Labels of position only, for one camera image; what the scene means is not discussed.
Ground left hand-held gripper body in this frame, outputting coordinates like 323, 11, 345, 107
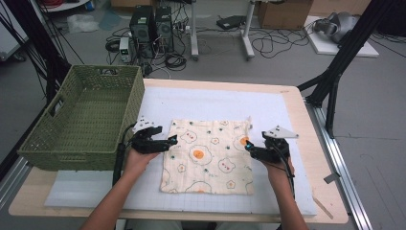
130, 115, 170, 155

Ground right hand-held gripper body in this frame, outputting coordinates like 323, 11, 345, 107
250, 125, 300, 165

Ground cream printed cloth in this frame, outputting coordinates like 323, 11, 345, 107
159, 116, 256, 196

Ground green woven basket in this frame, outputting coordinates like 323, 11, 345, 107
17, 64, 146, 172

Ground person's left hand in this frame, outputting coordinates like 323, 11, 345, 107
123, 148, 161, 180

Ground person's right hand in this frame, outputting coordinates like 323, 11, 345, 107
263, 157, 295, 184

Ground white grid mat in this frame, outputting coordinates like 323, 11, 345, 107
44, 85, 318, 216

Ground grey tape piece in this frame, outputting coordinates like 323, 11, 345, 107
323, 172, 342, 185

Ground small grey power supply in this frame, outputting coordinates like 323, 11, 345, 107
118, 36, 133, 64

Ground large black computer tower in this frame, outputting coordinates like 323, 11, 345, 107
128, 5, 157, 59

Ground slim black computer tower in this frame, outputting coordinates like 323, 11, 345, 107
154, 6, 175, 54

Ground white desk leg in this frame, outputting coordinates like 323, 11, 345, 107
240, 0, 257, 61
190, 0, 201, 61

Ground white floor board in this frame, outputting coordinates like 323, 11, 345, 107
304, 14, 380, 58

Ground flat black device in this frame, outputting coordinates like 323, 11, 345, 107
215, 14, 247, 31

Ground brown cardboard box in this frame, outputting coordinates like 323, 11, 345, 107
257, 0, 314, 31

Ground clear plastic bag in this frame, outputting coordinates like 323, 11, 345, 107
66, 12, 101, 35

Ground grey headset device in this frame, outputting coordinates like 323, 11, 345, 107
312, 11, 360, 44

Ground wide cardboard box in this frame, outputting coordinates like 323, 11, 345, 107
309, 0, 372, 17

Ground white cabinet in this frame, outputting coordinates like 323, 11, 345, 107
0, 0, 30, 61

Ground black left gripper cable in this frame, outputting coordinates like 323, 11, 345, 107
112, 123, 137, 187

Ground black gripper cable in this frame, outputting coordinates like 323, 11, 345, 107
112, 123, 137, 187
277, 145, 297, 199

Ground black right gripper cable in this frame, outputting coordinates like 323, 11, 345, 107
277, 145, 297, 199

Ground coiled black cable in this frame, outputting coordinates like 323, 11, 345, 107
164, 52, 188, 72

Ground long aluminium rail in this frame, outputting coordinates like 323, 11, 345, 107
304, 99, 373, 230

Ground tangled black floor cables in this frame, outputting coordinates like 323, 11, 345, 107
250, 27, 310, 59

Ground short aluminium rail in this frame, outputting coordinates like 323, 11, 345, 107
0, 156, 33, 209

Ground black metal stand with cables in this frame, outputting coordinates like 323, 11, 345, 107
0, 0, 84, 104

